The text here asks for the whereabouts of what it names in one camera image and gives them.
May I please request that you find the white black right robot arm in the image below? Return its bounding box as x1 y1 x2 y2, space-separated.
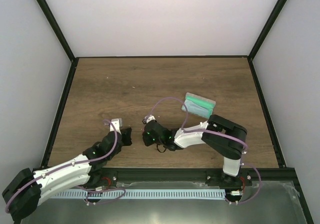
142 114 248 185

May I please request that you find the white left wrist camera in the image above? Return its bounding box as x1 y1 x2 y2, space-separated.
111 118 123 129

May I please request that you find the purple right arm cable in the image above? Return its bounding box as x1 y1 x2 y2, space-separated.
148 97 263 205

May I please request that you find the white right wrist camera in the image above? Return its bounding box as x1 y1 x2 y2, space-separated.
142 115 156 124

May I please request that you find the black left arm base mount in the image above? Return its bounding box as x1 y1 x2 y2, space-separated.
83 168 118 188

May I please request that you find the light blue cleaning cloth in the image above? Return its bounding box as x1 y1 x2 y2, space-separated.
181 100 210 118

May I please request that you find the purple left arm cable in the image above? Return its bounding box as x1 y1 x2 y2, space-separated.
4 118 127 214

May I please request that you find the grey metal front panel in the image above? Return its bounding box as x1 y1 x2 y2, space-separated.
23 181 307 223

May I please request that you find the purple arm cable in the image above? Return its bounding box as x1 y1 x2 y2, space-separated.
148 97 263 205
4 118 127 214

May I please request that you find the grey case green lining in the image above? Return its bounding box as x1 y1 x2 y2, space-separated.
184 92 216 119

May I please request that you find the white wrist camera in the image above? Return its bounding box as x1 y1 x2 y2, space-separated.
111 118 123 129
142 115 156 124

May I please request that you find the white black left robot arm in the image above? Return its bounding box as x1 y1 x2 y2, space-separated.
2 127 132 221

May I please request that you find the light blue slotted cable duct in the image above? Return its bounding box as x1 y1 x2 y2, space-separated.
52 189 226 200

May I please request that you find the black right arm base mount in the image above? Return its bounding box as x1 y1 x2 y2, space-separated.
205 168 252 188

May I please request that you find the black aluminium frame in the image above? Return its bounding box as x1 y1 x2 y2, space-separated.
12 0 316 224

